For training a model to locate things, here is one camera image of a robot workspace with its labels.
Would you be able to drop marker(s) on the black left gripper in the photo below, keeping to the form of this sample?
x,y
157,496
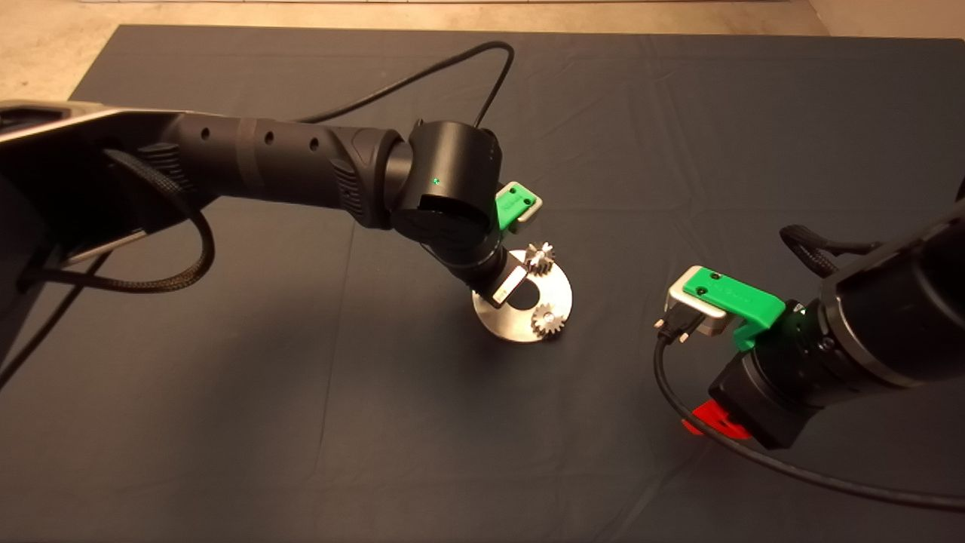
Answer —
x,y
497,286

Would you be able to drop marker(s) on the right wrist green camera mount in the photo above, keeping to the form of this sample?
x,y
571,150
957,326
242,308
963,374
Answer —
x,y
742,298

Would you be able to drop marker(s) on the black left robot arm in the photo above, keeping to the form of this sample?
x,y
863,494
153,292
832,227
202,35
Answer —
x,y
286,162

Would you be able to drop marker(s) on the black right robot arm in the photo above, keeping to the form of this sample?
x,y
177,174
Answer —
x,y
905,309

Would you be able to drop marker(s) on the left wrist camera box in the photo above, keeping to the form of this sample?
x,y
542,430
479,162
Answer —
x,y
532,219

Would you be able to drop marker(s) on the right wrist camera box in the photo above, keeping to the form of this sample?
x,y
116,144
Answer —
x,y
690,305

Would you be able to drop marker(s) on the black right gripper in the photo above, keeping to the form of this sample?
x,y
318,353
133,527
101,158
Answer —
x,y
765,400

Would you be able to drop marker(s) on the round metal carrier plate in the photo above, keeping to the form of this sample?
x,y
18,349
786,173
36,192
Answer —
x,y
513,326

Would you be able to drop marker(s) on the left wrist green camera mount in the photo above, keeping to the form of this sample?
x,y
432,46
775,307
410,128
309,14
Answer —
x,y
515,205

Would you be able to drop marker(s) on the dark grey table cloth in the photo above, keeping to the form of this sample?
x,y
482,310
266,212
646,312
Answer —
x,y
678,113

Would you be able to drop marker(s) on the wrist green camera mount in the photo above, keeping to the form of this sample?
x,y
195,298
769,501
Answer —
x,y
515,205
742,298

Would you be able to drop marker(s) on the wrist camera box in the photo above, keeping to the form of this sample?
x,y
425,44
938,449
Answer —
x,y
532,219
690,305

